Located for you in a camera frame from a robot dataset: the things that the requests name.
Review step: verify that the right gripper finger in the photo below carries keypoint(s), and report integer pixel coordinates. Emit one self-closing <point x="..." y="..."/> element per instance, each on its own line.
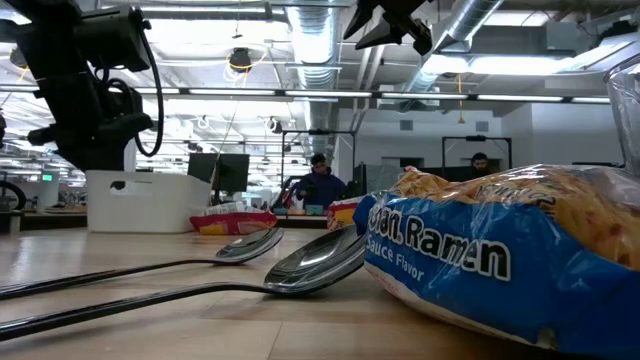
<point x="405" y="32"/>
<point x="361" y="17"/>

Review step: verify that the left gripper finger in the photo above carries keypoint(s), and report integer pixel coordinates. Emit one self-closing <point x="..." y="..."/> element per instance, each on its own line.
<point x="95" y="160"/>

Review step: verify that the background work table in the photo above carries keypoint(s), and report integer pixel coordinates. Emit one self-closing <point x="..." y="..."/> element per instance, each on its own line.
<point x="300" y="218"/>

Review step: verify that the white plastic bin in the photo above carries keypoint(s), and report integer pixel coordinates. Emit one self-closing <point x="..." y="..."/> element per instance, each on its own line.
<point x="165" y="215"/>

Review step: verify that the green exit sign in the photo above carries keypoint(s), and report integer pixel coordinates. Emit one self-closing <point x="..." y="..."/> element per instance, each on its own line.
<point x="47" y="177"/>

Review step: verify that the black computer monitor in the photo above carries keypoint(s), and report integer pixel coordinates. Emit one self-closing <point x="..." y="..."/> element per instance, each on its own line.
<point x="202" y="167"/>
<point x="234" y="172"/>

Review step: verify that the long ceiling light bar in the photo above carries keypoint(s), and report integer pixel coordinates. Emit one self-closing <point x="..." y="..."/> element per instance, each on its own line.
<point x="325" y="93"/>

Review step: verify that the black round wheel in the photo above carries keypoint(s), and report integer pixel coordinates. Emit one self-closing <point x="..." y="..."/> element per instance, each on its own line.
<point x="20" y="192"/>

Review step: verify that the background black robot arm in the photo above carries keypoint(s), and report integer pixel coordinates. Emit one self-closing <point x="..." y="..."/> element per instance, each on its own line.
<point x="285" y="195"/>

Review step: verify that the grey partition panel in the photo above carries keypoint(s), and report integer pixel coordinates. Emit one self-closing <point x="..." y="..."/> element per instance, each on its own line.
<point x="384" y="177"/>

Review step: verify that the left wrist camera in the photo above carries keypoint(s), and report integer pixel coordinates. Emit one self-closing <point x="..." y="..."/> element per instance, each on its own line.
<point x="112" y="37"/>

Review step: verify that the blue ramen packet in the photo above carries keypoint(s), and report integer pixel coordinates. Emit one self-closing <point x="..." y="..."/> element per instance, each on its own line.
<point x="475" y="280"/>

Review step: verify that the red ramen packet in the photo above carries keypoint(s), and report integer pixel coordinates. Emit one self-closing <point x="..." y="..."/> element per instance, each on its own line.
<point x="235" y="225"/>
<point x="342" y="215"/>

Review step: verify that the clear glass baking dish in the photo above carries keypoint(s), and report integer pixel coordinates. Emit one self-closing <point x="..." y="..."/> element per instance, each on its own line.
<point x="627" y="115"/>

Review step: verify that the small black ceiling camera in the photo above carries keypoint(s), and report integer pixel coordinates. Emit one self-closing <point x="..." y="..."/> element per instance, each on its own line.
<point x="276" y="125"/>

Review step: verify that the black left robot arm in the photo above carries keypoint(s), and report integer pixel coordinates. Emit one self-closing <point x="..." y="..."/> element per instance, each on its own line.
<point x="45" y="30"/>

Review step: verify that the black ceiling dome camera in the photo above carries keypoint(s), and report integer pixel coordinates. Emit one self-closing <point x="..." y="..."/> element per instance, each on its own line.
<point x="240" y="60"/>
<point x="15" y="57"/>

